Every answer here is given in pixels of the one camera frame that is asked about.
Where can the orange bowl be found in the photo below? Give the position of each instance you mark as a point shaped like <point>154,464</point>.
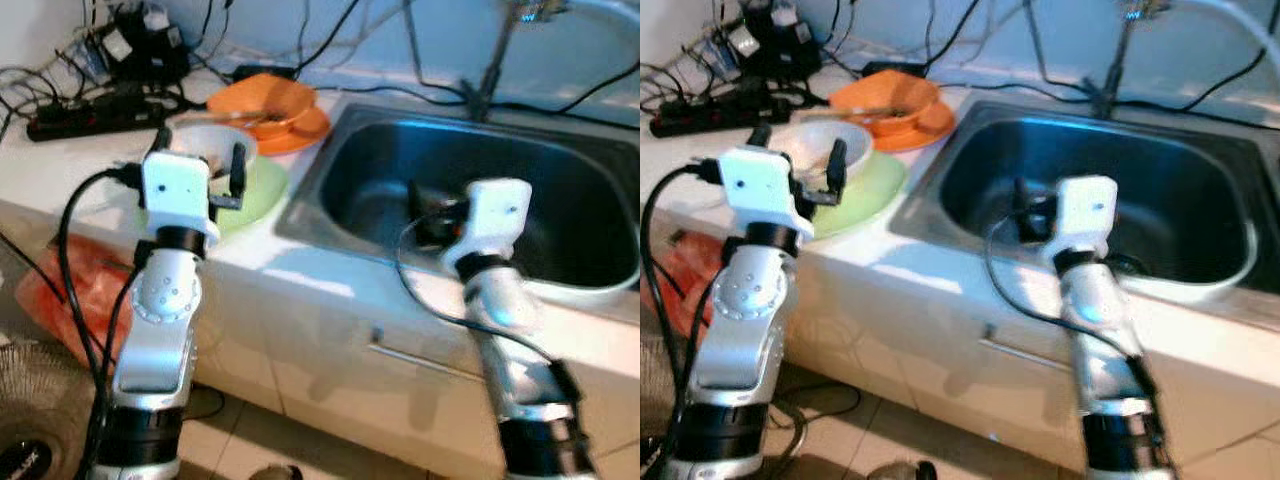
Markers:
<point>260,95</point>
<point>880,92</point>

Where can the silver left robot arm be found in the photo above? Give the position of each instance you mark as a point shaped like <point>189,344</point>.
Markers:
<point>160,330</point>
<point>740,330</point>

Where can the white kitchen cabinet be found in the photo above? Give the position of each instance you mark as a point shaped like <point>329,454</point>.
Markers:
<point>900,330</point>
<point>320,330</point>

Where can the black charger box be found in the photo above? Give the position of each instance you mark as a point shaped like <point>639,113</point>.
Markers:
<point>150,55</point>
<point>775,50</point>

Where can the orange plate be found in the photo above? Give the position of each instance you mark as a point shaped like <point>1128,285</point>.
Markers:
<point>305,132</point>
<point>932,125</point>

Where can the black power strip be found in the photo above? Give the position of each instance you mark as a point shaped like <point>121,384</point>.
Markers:
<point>90,118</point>
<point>710,118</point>

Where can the dark metal sink faucet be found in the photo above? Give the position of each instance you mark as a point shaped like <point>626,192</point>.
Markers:
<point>490,80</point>
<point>1115,80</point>

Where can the wooden chopstick white band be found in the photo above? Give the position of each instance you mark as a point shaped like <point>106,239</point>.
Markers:
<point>870,113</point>
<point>250,117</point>

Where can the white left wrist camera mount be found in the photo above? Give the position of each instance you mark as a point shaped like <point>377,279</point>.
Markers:
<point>755,190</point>
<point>175,190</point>

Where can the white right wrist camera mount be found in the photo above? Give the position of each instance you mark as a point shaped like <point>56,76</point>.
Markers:
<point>1085,215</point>
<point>495,215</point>

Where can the white bowl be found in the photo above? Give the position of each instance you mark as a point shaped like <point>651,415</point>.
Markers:
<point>215,140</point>
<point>812,142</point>

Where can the flat black power adapter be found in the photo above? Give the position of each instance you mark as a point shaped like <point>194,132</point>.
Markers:
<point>890,68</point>
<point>262,72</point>

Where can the green plate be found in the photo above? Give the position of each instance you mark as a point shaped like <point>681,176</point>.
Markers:
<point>260,190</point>
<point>870,190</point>

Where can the stainless steel sink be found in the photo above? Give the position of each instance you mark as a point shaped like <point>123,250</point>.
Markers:
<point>1180,180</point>
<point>560,180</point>

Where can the red plastic bag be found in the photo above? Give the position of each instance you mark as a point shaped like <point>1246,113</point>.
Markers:
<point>690,280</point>
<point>85,290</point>

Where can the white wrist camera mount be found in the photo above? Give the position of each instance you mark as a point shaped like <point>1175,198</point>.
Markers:
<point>755,190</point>
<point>1085,215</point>
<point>495,215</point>
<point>175,190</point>

